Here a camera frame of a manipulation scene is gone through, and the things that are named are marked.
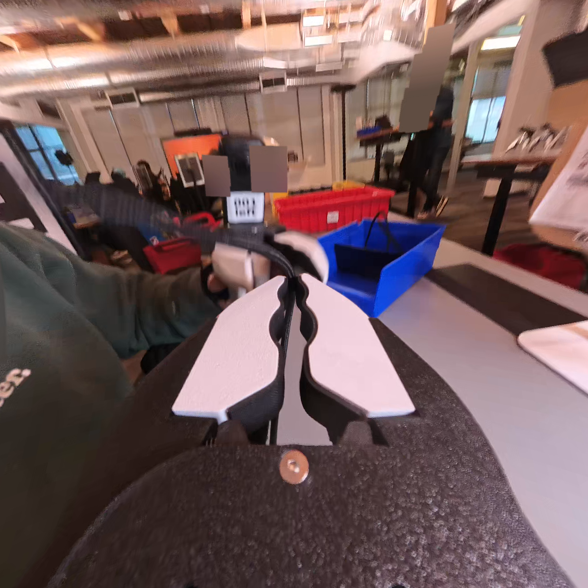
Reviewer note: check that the small vent grille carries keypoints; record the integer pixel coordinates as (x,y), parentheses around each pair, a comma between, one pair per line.
(121,99)
(273,82)

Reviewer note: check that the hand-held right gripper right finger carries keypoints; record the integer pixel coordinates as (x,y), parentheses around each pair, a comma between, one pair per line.
(353,363)

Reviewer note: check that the person's left forearm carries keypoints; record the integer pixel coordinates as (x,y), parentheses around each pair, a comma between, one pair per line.
(151,303)

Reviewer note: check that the orange wall display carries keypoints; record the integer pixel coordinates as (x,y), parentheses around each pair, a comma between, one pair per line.
(188,143)

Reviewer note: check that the red plastic bin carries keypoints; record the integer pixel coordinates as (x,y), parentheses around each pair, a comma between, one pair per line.
(330,206)

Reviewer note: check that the silver air duct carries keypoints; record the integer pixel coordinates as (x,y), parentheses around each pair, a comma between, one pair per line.
(160,59)

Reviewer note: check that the yellow plastic bin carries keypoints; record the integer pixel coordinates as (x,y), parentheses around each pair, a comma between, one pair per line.
(347,184)

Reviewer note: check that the black floor lamp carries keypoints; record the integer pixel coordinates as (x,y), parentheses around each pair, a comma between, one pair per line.
(343,128)

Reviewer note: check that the wooden standing desk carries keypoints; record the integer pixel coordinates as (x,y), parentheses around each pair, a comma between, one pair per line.
(381,135)

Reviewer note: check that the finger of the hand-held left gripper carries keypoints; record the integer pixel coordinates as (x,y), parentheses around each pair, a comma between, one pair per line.
(312,248)

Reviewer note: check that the wooden desk with black legs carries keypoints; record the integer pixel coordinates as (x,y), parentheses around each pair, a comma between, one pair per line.
(505,163)

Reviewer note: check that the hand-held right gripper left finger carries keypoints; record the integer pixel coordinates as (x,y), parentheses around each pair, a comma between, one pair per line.
(229,363)

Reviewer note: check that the person's left hand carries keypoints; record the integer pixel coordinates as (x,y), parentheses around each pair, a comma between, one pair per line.
(216,284)

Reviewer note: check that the blue plastic bin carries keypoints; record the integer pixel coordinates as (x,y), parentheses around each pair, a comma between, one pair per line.
(409,257)

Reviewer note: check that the small blue crate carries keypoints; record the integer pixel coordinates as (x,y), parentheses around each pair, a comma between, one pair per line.
(370,132)

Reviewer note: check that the wooden stand with black sheet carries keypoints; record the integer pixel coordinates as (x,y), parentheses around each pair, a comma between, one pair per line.
(567,59)

